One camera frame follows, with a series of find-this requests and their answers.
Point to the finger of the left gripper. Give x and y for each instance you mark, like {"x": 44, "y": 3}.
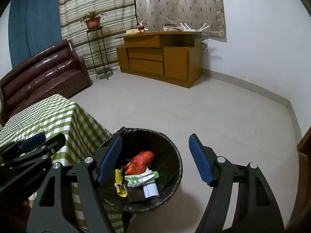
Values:
{"x": 15, "y": 149}
{"x": 46, "y": 150}

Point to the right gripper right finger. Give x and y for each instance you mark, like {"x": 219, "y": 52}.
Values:
{"x": 256, "y": 209}

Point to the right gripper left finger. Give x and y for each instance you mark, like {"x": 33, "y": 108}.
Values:
{"x": 53, "y": 209}

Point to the orange plastic bag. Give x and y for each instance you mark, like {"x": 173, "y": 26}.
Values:
{"x": 139, "y": 163}

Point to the white green tube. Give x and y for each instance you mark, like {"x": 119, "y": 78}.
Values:
{"x": 150, "y": 190}

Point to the black lined trash bin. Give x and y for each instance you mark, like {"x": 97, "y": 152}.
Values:
{"x": 167, "y": 162}

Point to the green checkered tablecloth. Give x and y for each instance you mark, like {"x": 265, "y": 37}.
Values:
{"x": 83, "y": 134}

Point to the dark red leather sofa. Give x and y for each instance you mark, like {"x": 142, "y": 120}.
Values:
{"x": 55, "y": 70}

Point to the black metal plant stand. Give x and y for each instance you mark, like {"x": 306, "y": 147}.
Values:
{"x": 100, "y": 61}

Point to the blue curtain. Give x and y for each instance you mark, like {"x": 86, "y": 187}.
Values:
{"x": 33, "y": 26}

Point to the wooden tv cabinet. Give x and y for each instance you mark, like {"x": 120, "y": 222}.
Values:
{"x": 169, "y": 56}

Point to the potted plant orange pot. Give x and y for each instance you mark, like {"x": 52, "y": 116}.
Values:
{"x": 92, "y": 19}

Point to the beige box on cabinet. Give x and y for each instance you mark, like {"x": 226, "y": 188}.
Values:
{"x": 132, "y": 31}

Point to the mickey mouse toy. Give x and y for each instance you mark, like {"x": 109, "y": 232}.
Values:
{"x": 142, "y": 27}

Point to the striped green curtain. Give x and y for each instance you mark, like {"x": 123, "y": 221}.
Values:
{"x": 120, "y": 17}

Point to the white wifi router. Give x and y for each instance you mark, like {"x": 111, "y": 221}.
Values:
{"x": 186, "y": 28}

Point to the beige diamond pattern curtain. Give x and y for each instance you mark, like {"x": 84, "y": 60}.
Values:
{"x": 161, "y": 13}

